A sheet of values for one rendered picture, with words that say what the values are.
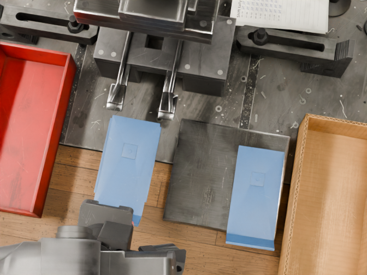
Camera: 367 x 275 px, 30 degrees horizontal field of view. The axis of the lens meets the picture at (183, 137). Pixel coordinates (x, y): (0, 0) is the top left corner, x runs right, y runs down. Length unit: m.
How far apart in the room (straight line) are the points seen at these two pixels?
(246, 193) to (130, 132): 0.20
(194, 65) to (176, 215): 0.23
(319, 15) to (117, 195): 0.42
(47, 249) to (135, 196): 0.30
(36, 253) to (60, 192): 0.39
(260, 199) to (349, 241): 0.15
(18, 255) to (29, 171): 0.41
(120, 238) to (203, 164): 0.27
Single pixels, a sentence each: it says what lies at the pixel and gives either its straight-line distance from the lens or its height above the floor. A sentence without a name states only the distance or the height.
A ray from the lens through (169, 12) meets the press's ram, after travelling 0.84.
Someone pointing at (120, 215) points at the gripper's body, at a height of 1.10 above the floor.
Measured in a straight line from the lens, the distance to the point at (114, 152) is 0.98.
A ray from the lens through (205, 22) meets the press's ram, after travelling 0.88.
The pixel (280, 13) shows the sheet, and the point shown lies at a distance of 1.10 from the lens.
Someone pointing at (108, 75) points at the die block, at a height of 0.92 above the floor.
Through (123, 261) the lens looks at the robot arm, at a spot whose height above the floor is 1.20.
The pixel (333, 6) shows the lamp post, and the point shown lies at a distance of 1.17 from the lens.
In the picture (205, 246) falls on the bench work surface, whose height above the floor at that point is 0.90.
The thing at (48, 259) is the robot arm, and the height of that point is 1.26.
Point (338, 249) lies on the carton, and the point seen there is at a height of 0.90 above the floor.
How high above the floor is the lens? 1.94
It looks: 75 degrees down
